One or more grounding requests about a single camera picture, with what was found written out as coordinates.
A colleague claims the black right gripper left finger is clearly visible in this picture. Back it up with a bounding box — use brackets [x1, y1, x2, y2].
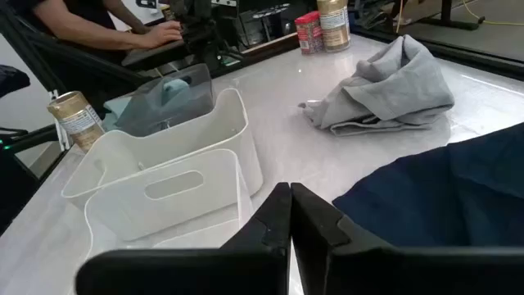
[75, 182, 292, 295]

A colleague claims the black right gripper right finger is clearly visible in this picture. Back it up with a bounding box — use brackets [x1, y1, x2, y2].
[291, 182, 524, 295]

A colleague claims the teal cloth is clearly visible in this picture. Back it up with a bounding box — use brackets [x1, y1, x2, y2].
[102, 77, 193, 132]

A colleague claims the gold-lidded spice jar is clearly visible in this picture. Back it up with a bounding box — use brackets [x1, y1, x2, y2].
[316, 0, 352, 53]
[47, 90, 106, 154]

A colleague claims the red-lidded patterned spice tin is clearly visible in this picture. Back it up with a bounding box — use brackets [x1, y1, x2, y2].
[294, 11, 327, 56]

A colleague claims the white plastic bin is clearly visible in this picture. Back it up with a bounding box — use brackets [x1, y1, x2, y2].
[61, 88, 264, 210]

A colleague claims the navy blue cloth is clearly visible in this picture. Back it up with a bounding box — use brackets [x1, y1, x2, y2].
[332, 122, 524, 248]

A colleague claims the smoky grey translucent bin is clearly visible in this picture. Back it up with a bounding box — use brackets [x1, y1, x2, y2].
[114, 62, 216, 138]

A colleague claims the grey folded cloth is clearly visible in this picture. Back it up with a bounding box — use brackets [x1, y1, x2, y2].
[297, 34, 455, 137]

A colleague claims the person's hand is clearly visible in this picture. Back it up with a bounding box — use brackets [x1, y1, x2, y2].
[138, 20, 184, 50]

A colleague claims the black floor stand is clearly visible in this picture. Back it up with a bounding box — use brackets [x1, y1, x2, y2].
[417, 0, 486, 32]

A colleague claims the person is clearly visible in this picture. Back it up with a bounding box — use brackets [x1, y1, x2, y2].
[6, 0, 184, 52]

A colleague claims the black table edge rail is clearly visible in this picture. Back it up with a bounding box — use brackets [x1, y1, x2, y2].
[351, 24, 524, 79]

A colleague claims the yellow floor cable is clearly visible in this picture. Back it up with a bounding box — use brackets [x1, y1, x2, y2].
[462, 0, 524, 26]

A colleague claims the black metal rig frame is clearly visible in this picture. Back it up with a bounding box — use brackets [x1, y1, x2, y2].
[0, 7, 148, 95]

